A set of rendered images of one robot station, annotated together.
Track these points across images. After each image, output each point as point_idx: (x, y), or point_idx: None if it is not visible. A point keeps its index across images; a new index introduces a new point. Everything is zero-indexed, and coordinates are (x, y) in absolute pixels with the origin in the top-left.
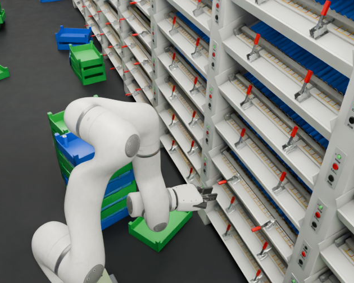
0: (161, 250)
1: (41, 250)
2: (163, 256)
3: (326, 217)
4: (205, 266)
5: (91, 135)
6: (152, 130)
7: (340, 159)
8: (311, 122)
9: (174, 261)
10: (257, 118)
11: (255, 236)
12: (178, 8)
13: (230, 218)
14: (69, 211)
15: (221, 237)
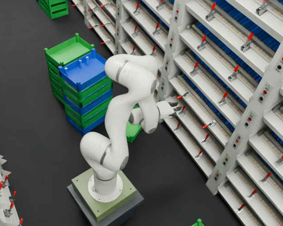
0: (133, 141)
1: (90, 150)
2: (135, 145)
3: (255, 120)
4: (163, 150)
5: (128, 80)
6: (155, 73)
7: (269, 88)
8: (250, 64)
9: (143, 148)
10: (209, 57)
11: (199, 130)
12: None
13: (181, 119)
14: (110, 126)
15: (172, 131)
